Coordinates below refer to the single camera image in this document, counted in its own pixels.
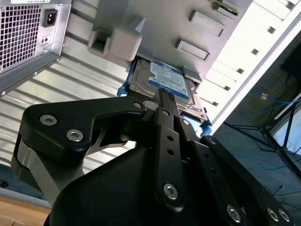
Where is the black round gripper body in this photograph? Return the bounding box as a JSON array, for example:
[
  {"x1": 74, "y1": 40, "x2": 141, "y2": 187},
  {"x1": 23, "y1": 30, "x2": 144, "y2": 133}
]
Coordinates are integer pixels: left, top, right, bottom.
[{"x1": 44, "y1": 141, "x2": 226, "y2": 226}]

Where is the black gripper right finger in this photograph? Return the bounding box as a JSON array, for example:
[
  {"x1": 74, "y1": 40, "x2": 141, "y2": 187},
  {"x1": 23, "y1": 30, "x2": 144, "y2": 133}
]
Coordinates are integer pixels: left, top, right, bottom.
[{"x1": 167, "y1": 93, "x2": 299, "y2": 226}]

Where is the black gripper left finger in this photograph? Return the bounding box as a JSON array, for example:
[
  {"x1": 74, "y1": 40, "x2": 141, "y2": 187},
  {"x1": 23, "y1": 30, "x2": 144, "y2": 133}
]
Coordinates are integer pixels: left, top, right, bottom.
[{"x1": 10, "y1": 89, "x2": 185, "y2": 212}]

